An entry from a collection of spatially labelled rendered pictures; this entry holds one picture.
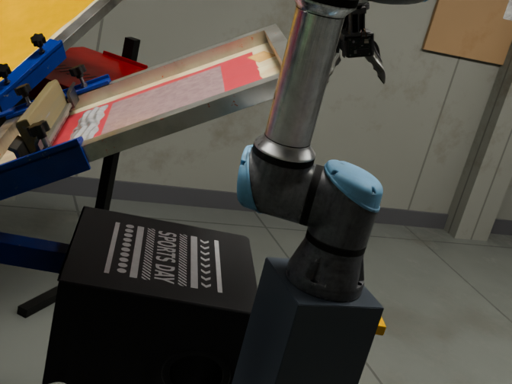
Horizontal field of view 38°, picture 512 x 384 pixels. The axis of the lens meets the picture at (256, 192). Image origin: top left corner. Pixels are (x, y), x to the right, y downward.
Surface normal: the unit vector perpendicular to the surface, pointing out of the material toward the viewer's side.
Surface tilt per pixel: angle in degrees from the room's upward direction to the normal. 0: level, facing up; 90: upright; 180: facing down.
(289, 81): 94
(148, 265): 0
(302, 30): 94
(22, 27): 32
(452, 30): 90
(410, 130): 90
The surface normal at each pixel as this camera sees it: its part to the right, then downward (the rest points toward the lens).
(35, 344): 0.23, -0.91
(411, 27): 0.32, 0.40
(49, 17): -0.02, -0.65
